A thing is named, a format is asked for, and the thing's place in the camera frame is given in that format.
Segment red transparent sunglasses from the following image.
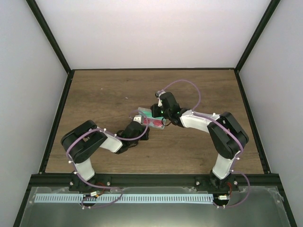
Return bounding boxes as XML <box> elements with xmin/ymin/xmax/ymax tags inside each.
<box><xmin>141</xmin><ymin>117</ymin><xmax>165</xmax><ymax>129</ymax></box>

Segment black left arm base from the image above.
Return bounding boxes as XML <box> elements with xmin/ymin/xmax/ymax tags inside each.
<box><xmin>68</xmin><ymin>173</ymin><xmax>112</xmax><ymax>192</ymax></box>

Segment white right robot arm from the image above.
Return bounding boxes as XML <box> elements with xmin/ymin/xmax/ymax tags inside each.
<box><xmin>151</xmin><ymin>91</ymin><xmax>249</xmax><ymax>191</ymax></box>

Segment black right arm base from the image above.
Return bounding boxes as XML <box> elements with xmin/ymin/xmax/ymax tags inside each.
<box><xmin>195</xmin><ymin>171</ymin><xmax>239</xmax><ymax>192</ymax></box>

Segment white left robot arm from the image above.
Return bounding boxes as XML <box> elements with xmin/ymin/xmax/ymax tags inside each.
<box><xmin>61</xmin><ymin>120</ymin><xmax>150</xmax><ymax>191</ymax></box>

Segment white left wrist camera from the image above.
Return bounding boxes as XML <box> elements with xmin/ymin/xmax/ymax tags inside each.
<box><xmin>133</xmin><ymin>115</ymin><xmax>143</xmax><ymax>124</ymax></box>

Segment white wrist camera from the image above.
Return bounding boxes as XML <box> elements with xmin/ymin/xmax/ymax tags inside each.
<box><xmin>155</xmin><ymin>90</ymin><xmax>166</xmax><ymax>107</ymax></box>
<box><xmin>133</xmin><ymin>115</ymin><xmax>143</xmax><ymax>124</ymax></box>

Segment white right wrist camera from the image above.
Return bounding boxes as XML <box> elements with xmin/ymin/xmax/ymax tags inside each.
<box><xmin>155</xmin><ymin>90</ymin><xmax>166</xmax><ymax>107</ymax></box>

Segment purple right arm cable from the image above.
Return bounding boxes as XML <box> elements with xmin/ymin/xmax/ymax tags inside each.
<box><xmin>160</xmin><ymin>79</ymin><xmax>251</xmax><ymax>209</ymax></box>

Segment black aluminium frame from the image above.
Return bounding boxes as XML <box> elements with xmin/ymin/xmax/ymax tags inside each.
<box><xmin>14</xmin><ymin>0</ymin><xmax>297</xmax><ymax>227</ymax></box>

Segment light blue slotted cable duct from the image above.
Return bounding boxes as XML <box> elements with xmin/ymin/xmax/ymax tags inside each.
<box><xmin>34</xmin><ymin>193</ymin><xmax>214</xmax><ymax>204</ymax></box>

